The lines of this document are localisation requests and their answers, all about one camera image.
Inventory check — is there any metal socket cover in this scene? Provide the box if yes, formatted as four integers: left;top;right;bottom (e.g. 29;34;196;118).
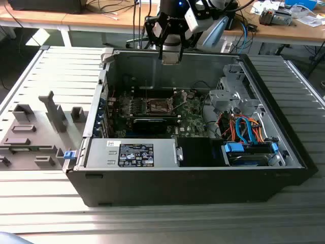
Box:
169;89;190;112

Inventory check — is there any grey power supply unit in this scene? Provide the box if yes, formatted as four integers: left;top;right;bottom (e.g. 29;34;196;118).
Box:
85;138;178;168

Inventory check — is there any blue cardboard box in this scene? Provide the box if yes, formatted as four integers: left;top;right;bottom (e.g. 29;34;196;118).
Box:
284;0;318;10

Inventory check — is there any blue round cable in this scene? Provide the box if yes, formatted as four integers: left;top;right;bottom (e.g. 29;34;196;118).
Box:
240;21;251;53

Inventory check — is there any grey parts rack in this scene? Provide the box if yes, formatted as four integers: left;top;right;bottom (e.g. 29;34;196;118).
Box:
0;90;88;171

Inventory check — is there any black plastic shroud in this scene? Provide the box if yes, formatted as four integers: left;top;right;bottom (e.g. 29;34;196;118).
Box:
177;137;211;167

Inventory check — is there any orange wire bundle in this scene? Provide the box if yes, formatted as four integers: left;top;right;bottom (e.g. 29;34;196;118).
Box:
220;113;267;143

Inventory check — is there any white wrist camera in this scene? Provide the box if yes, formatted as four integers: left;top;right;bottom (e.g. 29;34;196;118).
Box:
184;6;207;34

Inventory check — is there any thin red wire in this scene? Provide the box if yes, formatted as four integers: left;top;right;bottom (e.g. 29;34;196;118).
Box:
112;83;118;112

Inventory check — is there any blue rounded object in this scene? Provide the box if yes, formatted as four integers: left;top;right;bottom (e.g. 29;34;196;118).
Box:
0;230;35;244

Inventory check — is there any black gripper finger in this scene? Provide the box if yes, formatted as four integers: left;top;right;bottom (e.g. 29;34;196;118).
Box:
144;14;170;61
177;24;198;63

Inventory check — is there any black box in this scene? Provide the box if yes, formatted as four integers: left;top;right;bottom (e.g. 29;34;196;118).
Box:
7;0;84;14

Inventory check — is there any black graphics card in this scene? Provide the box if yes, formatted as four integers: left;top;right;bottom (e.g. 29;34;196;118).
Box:
132;116;169;135

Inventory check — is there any silver CPU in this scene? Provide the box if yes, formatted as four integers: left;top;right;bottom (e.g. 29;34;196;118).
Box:
161;52;180;66

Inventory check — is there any CPU socket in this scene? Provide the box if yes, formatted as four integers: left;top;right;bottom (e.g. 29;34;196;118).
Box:
147;96;177;115

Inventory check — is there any wooden desk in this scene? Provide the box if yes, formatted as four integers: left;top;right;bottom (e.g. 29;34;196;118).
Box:
223;0;325;55
0;0;159;48

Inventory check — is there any hard disk in blue carrier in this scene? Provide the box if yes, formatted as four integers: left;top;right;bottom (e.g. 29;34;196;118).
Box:
221;141;280;167

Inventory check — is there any grey metal device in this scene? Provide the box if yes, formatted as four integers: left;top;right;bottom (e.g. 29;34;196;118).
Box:
258;7;293;26

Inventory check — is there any metal drive cage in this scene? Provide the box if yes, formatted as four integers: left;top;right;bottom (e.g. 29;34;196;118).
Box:
208;63;262;115

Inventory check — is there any green motherboard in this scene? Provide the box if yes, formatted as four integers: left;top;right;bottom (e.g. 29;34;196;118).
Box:
106;88;211;139

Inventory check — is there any black speaker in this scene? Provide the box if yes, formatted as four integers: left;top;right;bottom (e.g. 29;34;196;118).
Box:
225;10;239;31

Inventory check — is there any blue flat wire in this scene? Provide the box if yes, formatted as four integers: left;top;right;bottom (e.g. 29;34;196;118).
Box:
243;118;257;145
235;116;246;142

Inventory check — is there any black PC case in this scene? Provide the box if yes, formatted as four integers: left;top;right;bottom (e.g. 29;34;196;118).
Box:
62;48;319;208

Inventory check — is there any pale blue teach pendant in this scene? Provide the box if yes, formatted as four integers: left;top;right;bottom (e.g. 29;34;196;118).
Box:
200;15;229;50

